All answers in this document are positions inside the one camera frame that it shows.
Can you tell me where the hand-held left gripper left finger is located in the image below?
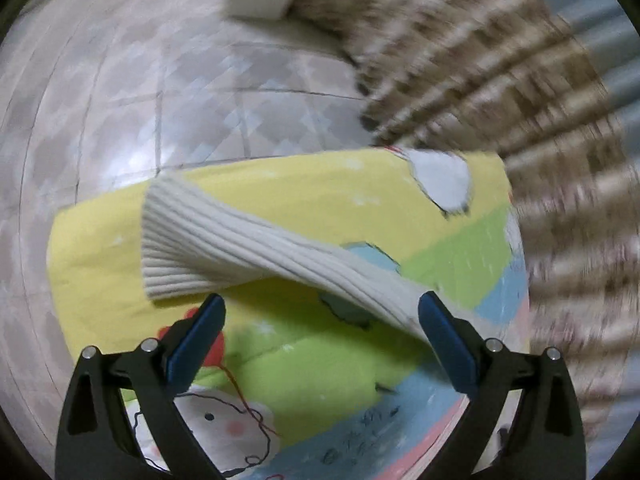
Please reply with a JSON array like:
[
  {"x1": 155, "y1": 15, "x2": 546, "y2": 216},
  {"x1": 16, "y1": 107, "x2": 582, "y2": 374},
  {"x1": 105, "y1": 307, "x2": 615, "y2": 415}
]
[{"x1": 55, "y1": 293, "x2": 227, "y2": 480}]

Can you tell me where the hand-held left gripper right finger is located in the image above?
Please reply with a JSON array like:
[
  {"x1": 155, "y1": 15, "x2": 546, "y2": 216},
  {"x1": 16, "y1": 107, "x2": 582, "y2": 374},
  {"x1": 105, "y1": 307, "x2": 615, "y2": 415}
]
[{"x1": 418, "y1": 291, "x2": 587, "y2": 480}]

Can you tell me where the white ribbed knit sweater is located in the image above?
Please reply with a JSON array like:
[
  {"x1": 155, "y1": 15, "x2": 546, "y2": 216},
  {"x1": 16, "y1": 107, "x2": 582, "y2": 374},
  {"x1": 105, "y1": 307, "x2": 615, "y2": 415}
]
[{"x1": 141, "y1": 176, "x2": 481, "y2": 345}]

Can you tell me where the colourful cartoon printed blanket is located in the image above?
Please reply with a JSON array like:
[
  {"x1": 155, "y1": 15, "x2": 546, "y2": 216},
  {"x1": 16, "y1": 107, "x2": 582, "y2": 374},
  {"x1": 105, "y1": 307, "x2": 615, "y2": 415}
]
[{"x1": 46, "y1": 146, "x2": 531, "y2": 480}]

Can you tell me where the floral beige curtain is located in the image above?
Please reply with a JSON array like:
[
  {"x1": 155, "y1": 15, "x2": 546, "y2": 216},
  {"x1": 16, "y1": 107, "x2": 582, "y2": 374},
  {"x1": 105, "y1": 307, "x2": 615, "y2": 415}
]
[{"x1": 295, "y1": 0, "x2": 640, "y2": 441}]

